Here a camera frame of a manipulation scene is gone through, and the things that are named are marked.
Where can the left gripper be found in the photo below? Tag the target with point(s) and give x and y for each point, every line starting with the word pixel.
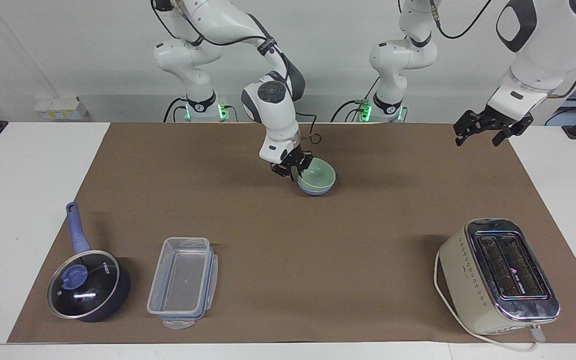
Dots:
pixel 507 121

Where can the clear plastic food container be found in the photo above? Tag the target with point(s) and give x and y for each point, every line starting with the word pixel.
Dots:
pixel 183 285

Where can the light blue bowl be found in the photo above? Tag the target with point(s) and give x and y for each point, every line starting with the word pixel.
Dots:
pixel 316 191

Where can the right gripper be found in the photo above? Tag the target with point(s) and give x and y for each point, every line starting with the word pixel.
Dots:
pixel 292 156

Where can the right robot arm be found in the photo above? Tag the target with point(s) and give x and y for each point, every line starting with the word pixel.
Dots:
pixel 273 115

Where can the glass pot lid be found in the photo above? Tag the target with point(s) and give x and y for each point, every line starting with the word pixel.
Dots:
pixel 83 285

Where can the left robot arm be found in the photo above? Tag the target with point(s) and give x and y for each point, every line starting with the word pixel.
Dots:
pixel 543 55

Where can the cream and chrome toaster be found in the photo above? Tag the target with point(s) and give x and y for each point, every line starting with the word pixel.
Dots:
pixel 473 280

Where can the light green bowl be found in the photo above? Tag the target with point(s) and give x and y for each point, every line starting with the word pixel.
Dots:
pixel 318 175

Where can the white wall socket box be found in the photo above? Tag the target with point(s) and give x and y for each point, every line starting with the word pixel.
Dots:
pixel 60 108

